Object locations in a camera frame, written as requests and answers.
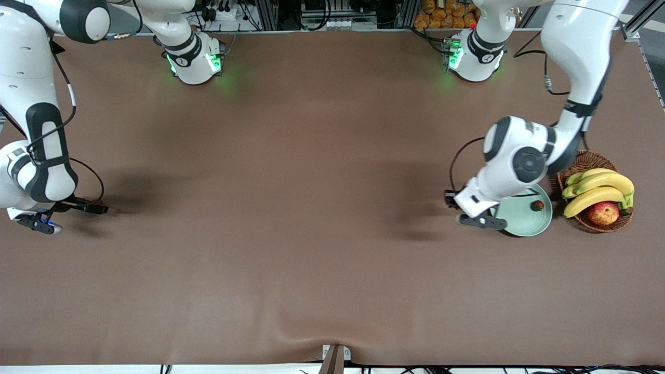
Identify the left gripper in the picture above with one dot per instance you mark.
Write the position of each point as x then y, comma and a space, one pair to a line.
450, 199

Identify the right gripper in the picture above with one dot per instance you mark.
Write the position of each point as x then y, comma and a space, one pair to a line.
67, 205

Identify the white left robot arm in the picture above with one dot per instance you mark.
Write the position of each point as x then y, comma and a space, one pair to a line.
582, 41

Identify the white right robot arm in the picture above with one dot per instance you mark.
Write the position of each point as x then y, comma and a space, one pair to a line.
26, 67

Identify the pale green plate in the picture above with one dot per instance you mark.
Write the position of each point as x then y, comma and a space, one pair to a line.
524, 221

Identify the small greenish banana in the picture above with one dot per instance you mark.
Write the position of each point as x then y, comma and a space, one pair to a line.
592, 172

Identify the red apple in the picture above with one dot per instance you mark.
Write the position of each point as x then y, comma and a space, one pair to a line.
602, 214

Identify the brown wicker basket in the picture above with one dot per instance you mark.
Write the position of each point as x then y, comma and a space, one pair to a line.
602, 161

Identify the long yellow banana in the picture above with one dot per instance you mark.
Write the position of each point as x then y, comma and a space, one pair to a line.
608, 181

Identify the plain table cloth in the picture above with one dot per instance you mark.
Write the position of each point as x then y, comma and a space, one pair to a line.
332, 156

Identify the bag of orange buns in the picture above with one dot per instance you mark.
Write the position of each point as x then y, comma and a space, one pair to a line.
441, 18

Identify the white terminal block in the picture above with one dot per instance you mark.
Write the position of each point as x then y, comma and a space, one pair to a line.
348, 24

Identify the white power strip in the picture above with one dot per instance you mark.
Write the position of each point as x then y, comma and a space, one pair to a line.
226, 15

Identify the black equipment box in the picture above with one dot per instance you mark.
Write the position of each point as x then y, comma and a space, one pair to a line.
317, 6

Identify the aluminium frame post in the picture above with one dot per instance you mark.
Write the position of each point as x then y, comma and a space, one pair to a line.
267, 15
405, 14

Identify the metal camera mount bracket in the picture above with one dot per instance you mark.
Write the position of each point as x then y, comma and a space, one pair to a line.
335, 358

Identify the aluminium table side rail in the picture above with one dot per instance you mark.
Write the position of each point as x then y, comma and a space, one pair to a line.
653, 72

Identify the aluminium frame strut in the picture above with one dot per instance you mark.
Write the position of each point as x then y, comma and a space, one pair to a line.
644, 18

